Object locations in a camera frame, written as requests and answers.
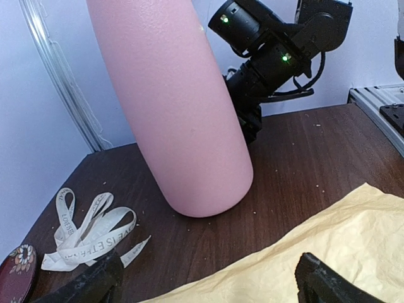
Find orange yellow wrapping paper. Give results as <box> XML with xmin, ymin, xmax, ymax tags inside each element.
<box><xmin>155</xmin><ymin>184</ymin><xmax>403</xmax><ymax>302</ymax></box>

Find pink cylindrical vase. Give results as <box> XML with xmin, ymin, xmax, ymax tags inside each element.
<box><xmin>87</xmin><ymin>1</ymin><xmax>253</xmax><ymax>218</ymax></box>

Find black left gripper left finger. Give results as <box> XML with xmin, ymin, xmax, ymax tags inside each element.
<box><xmin>36</xmin><ymin>251</ymin><xmax>124</xmax><ymax>303</ymax></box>

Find grey printed ribbon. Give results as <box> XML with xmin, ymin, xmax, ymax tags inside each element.
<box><xmin>41</xmin><ymin>187</ymin><xmax>137</xmax><ymax>272</ymax></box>

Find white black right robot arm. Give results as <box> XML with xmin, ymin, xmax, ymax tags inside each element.
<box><xmin>208</xmin><ymin>1</ymin><xmax>353</xmax><ymax>143</ymax></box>

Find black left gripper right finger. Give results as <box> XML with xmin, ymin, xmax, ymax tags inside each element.
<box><xmin>295</xmin><ymin>252</ymin><xmax>382</xmax><ymax>303</ymax></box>

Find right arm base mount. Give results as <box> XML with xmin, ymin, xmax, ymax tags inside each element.
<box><xmin>379</xmin><ymin>104</ymin><xmax>404</xmax><ymax>136</ymax></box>

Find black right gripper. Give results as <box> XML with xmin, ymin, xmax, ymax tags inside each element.
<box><xmin>235</xmin><ymin>104</ymin><xmax>262</xmax><ymax>144</ymax></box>

